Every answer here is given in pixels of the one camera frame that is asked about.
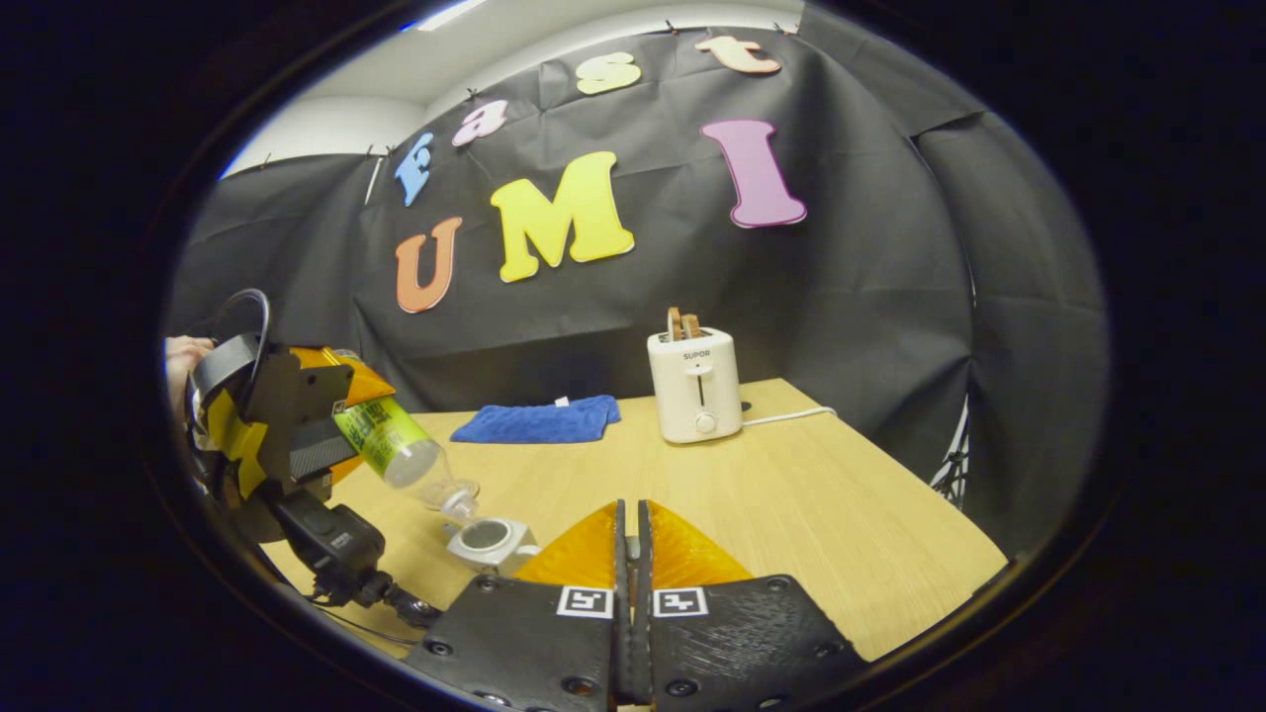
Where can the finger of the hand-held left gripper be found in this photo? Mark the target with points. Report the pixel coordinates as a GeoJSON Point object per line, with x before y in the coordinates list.
{"type": "Point", "coordinates": [321, 450]}
{"type": "Point", "coordinates": [371, 388]}

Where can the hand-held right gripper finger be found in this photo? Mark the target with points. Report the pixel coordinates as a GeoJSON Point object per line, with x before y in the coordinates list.
{"type": "Point", "coordinates": [643, 633]}
{"type": "Point", "coordinates": [622, 633]}

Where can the clear green label water bottle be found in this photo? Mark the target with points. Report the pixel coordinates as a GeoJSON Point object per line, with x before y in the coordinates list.
{"type": "Point", "coordinates": [391, 445]}

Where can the white ceramic teacup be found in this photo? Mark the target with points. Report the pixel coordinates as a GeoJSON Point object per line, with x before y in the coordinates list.
{"type": "Point", "coordinates": [509, 560]}

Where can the blue folded towel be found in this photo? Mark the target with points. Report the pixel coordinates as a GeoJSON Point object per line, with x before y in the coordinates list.
{"type": "Point", "coordinates": [539, 422]}

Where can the white toaster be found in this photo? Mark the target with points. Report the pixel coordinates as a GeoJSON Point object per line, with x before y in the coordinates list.
{"type": "Point", "coordinates": [692, 396]}

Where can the toasted bread slice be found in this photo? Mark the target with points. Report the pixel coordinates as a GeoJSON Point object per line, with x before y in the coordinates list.
{"type": "Point", "coordinates": [692, 327]}
{"type": "Point", "coordinates": [675, 324]}

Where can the ceiling light panel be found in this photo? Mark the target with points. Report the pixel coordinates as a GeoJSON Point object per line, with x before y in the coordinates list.
{"type": "Point", "coordinates": [450, 14]}

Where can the black backdrop cloth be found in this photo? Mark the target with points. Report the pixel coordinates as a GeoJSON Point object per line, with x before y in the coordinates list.
{"type": "Point", "coordinates": [841, 297]}

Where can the white lattice frame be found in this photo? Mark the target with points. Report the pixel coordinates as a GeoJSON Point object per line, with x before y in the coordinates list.
{"type": "Point", "coordinates": [954, 465]}

